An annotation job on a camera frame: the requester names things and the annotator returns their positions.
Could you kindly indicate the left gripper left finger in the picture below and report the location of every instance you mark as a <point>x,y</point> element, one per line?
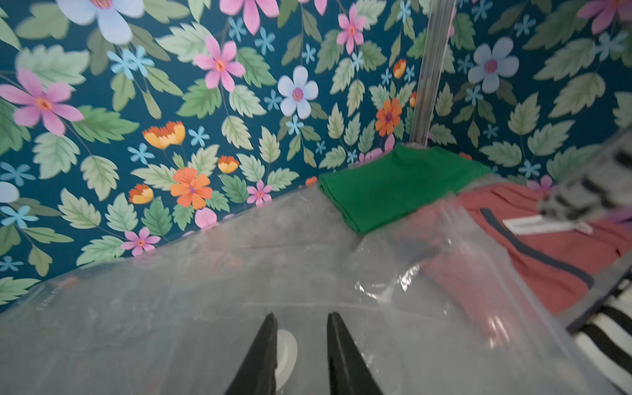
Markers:
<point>256,375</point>

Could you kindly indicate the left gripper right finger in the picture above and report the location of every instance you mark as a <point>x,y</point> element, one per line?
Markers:
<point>348,372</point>

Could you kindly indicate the white bag valve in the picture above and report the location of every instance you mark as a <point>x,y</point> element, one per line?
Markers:
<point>286,357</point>

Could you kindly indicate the clear plastic vacuum bag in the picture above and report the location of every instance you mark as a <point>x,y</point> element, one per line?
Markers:
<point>182,319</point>

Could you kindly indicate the green tank top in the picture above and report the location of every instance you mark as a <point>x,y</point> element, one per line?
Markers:
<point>396,184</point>

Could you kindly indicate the red tank top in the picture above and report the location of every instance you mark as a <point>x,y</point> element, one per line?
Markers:
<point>560,268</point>

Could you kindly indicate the striped shirt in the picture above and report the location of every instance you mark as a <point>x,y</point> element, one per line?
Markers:
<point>598,188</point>
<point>604,335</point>

